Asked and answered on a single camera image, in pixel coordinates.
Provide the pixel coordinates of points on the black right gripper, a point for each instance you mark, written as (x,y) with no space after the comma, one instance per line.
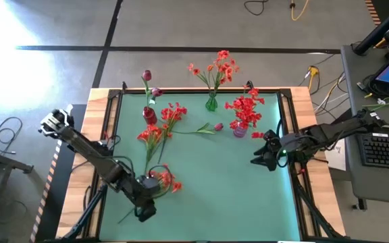
(280,145)

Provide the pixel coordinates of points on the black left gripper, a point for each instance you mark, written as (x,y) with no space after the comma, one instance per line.
(145,211)

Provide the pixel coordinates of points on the purple glass vase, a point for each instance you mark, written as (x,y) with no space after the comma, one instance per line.
(240,131)

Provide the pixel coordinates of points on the orange artificial flower bunch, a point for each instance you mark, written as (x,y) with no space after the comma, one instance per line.
(152,133)
(176,186)

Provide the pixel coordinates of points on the sparse orange flower bunch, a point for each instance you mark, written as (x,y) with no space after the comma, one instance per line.
(222,54)

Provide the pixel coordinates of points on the dark red tulip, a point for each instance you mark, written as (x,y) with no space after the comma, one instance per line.
(146,75)

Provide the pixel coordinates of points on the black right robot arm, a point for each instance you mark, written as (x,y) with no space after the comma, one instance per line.
(336,130)

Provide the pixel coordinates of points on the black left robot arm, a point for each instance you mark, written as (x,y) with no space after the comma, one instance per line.
(90,151)

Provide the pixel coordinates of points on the green glass vase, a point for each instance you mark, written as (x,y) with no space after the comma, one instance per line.
(211,105)

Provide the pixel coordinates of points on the red glass vase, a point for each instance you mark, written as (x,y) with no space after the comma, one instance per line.
(150,116)

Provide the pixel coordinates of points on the green table mat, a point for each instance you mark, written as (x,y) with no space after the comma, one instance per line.
(214,209)

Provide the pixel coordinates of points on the white paper sheet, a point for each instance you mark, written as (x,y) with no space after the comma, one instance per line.
(338,162)

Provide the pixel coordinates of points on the black floor mat striped edge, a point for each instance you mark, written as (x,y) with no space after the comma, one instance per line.
(59,202)

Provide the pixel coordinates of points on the grey monitor desk top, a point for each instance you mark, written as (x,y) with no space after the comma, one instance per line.
(360,98)

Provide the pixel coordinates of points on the grey keyboard tray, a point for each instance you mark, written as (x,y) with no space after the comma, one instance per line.
(377,185)

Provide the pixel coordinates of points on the spare green flower stems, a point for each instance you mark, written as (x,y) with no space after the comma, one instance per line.
(383,104)

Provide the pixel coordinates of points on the black metal stand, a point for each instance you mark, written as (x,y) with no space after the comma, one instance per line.
(5,162)

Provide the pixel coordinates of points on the black monitor pole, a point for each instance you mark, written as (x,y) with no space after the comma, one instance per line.
(377,33)

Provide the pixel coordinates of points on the striped hazard tape strip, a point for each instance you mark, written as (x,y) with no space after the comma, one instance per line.
(371,10)

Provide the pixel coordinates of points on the black aluminium table frame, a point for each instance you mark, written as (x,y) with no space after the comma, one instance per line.
(181,90)

